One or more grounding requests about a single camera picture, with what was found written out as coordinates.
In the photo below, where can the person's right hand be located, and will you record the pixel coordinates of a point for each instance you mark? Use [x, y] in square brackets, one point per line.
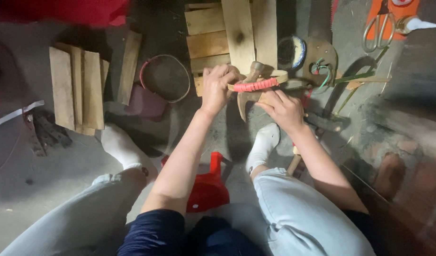
[285, 112]

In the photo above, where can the person's left leg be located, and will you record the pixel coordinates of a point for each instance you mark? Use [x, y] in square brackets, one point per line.
[97, 206]

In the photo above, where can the stack of wooden boards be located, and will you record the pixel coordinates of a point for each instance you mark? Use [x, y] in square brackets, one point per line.
[77, 89]

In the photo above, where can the claw hammer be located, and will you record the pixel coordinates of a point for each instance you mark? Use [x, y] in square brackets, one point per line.
[254, 73]

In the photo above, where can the white cone nozzle tube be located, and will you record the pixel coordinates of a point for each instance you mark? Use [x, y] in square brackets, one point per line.
[418, 25]

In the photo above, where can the orange card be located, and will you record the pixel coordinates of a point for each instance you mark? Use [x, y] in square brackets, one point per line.
[402, 10]

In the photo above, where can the metal scissors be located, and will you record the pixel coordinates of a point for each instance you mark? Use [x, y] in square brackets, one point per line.
[378, 33]

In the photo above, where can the red plastic stool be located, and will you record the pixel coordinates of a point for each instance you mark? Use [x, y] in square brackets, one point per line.
[208, 188]

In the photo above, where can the single wooden board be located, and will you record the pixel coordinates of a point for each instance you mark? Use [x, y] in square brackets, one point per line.
[129, 67]

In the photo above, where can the dark rusty metal piece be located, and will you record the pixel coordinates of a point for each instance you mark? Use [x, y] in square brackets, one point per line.
[47, 131]

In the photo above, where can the person's left fingers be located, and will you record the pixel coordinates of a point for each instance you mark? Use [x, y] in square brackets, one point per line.
[223, 73]

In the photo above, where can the white paper strip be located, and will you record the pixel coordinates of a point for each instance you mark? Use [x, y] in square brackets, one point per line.
[17, 113]

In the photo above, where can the person's right leg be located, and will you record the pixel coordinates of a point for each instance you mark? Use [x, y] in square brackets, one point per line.
[296, 213]

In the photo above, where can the person's navy shirt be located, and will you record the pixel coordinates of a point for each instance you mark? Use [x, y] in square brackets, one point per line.
[189, 234]

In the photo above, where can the person's leg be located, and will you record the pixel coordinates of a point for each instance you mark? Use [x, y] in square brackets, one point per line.
[97, 206]
[296, 213]

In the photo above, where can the bamboo strip hoop red wrap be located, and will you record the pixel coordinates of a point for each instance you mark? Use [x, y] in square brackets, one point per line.
[257, 84]

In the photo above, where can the round sieve red rim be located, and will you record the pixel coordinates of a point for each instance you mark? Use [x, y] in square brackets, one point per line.
[165, 78]

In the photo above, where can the green bamboo strips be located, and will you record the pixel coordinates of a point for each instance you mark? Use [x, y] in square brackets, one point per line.
[356, 76]

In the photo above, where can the wooden plank pallet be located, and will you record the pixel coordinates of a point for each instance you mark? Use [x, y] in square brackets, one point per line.
[221, 35]

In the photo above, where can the maroon plastic container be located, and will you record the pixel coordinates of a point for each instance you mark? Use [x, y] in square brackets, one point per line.
[145, 105]

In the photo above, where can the red cloth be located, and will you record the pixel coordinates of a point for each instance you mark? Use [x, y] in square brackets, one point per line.
[61, 10]

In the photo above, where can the person's left hand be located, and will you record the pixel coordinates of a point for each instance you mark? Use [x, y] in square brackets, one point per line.
[215, 90]

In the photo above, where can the black curved knife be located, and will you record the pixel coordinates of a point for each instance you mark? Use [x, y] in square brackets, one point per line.
[328, 121]

